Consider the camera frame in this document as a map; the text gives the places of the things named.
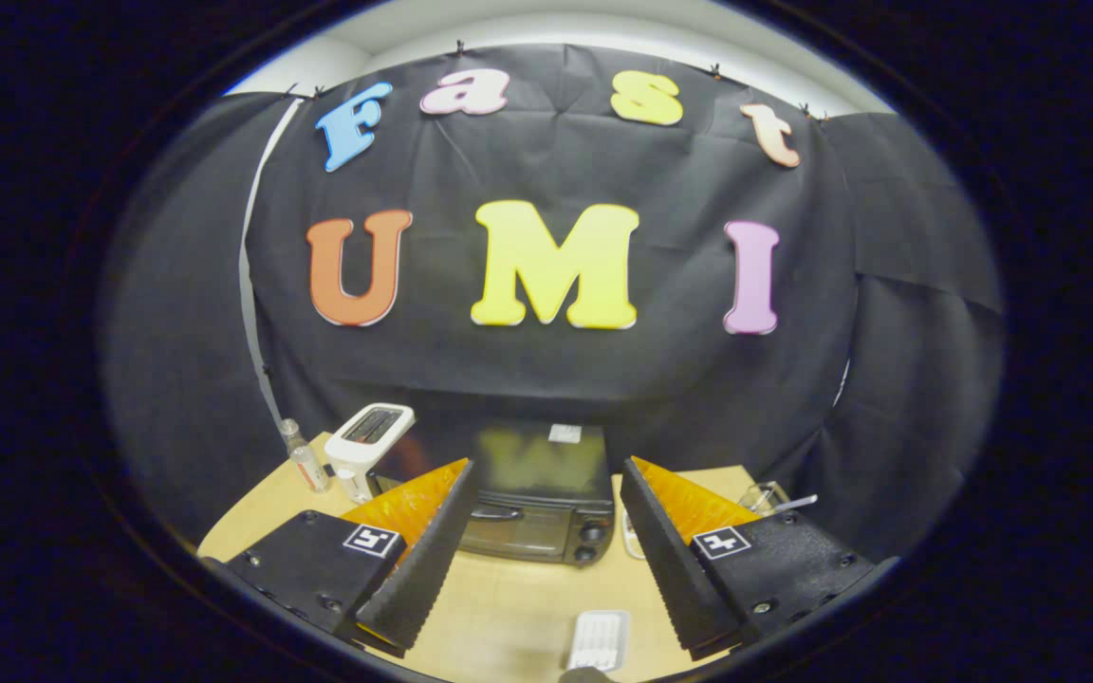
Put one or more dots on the clear small bottle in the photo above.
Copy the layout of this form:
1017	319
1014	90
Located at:
307	465

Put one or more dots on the white divided grain dish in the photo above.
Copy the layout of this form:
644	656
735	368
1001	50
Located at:
631	536

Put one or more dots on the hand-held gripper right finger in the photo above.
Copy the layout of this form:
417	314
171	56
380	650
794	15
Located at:
670	560

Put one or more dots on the white rectangular tray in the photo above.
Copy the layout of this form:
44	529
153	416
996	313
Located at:
597	640

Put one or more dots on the white bread toaster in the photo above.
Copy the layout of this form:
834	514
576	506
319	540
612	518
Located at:
357	455

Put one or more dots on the black toaster oven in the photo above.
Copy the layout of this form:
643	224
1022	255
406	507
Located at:
527	531

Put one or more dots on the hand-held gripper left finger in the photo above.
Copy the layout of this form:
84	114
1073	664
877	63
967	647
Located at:
423	560

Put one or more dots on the metal spoon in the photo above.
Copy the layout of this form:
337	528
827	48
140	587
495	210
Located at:
803	500

